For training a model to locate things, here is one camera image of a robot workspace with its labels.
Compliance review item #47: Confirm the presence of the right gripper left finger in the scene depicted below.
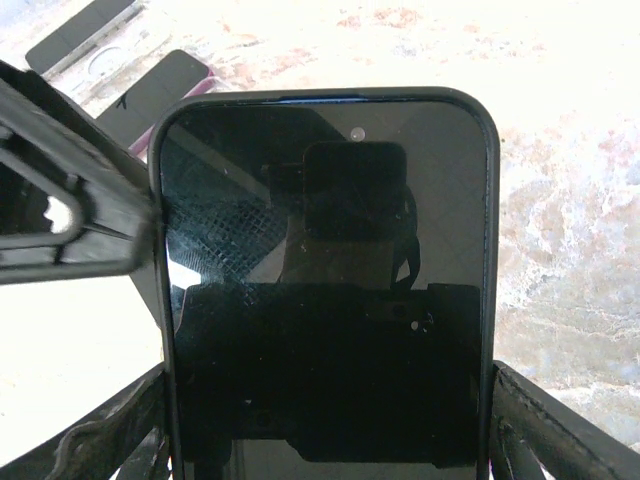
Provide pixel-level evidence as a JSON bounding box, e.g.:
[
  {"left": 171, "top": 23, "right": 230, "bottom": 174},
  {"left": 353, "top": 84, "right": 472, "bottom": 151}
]
[{"left": 14, "top": 362, "right": 174, "bottom": 480}]

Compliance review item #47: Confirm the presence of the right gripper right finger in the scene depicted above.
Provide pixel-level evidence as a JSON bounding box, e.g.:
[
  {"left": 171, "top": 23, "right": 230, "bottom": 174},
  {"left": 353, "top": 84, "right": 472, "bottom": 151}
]
[{"left": 488, "top": 359, "right": 640, "bottom": 480}]

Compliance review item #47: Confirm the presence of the clear phone case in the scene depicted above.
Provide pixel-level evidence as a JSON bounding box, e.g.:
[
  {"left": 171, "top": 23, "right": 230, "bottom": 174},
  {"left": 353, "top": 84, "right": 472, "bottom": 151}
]
[{"left": 59, "top": 19, "right": 166, "bottom": 101}]

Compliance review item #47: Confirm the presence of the dark smartphone silver frame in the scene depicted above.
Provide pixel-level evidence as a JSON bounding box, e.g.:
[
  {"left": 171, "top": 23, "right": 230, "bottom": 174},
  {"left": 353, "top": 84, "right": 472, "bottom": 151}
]
[{"left": 24, "top": 0, "right": 139, "bottom": 75}]

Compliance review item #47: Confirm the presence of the smartphone with blue frame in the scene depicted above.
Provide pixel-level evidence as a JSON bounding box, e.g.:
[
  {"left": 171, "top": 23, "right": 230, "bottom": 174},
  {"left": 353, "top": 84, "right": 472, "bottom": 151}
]
[{"left": 162, "top": 97, "right": 489, "bottom": 480}]

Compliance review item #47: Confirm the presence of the black phone case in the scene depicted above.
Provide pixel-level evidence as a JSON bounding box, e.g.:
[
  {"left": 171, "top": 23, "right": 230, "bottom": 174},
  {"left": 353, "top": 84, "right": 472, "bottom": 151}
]
[{"left": 147, "top": 86, "right": 500, "bottom": 480}]

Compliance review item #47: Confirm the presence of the smartphone in purple case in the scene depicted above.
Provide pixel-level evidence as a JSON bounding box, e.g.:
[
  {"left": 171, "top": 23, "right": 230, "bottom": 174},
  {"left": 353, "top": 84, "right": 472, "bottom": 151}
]
[{"left": 94, "top": 48, "right": 217, "bottom": 161}]

